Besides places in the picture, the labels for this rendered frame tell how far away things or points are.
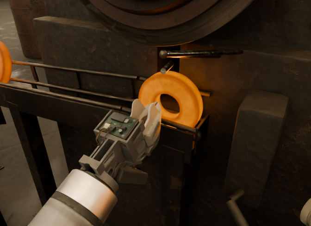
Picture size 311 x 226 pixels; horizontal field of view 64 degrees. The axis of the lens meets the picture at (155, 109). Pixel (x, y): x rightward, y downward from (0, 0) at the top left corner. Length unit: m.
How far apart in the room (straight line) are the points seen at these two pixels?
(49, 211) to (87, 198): 0.05
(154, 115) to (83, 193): 0.20
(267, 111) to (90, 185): 0.32
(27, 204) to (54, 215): 1.06
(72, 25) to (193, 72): 0.38
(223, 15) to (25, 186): 1.34
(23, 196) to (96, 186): 1.12
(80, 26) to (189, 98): 0.39
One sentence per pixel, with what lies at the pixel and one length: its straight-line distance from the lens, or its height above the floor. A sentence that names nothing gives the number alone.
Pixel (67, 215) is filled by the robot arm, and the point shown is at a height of 0.72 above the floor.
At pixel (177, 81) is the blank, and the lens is 0.53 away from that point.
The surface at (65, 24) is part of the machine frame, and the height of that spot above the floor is 0.87.
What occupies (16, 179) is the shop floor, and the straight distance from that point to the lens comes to 1.61.
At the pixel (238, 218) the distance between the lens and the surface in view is 0.55.
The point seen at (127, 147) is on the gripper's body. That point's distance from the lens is 0.42.
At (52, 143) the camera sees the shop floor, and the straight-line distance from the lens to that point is 1.80.
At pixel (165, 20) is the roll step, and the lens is 0.46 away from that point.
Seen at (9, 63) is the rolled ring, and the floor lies 0.71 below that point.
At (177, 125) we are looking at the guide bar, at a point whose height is 0.71.
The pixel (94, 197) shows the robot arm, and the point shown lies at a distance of 0.40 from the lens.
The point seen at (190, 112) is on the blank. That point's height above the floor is 0.74.
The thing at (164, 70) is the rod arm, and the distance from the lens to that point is 0.41.
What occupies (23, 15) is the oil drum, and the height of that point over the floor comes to 0.51.
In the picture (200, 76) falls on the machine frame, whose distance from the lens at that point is 0.59.
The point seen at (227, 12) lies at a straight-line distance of 0.44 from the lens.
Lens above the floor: 1.02
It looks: 30 degrees down
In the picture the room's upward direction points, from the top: straight up
